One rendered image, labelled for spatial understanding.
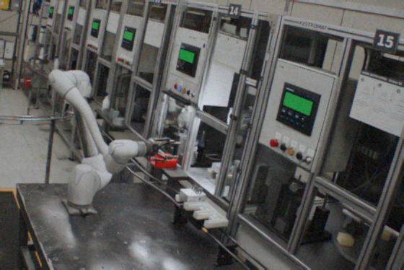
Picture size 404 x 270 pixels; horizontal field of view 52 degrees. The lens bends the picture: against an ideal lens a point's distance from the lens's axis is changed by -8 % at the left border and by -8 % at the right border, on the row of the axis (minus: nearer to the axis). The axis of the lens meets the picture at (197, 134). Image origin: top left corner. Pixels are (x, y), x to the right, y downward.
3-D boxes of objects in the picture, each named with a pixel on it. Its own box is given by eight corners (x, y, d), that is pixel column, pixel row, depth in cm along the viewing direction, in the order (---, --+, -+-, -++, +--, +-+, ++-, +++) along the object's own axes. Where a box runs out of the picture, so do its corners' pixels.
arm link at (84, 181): (61, 199, 259) (65, 165, 253) (76, 190, 276) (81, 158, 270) (84, 208, 255) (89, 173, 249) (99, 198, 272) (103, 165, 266)
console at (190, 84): (162, 88, 323) (174, 26, 312) (195, 91, 339) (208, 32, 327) (190, 103, 290) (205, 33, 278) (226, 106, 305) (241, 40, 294)
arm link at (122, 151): (135, 136, 255) (128, 148, 264) (110, 135, 246) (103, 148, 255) (140, 152, 250) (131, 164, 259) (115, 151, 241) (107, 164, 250)
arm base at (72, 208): (71, 218, 250) (71, 209, 249) (60, 201, 268) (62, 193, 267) (99, 216, 260) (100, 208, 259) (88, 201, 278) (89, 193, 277)
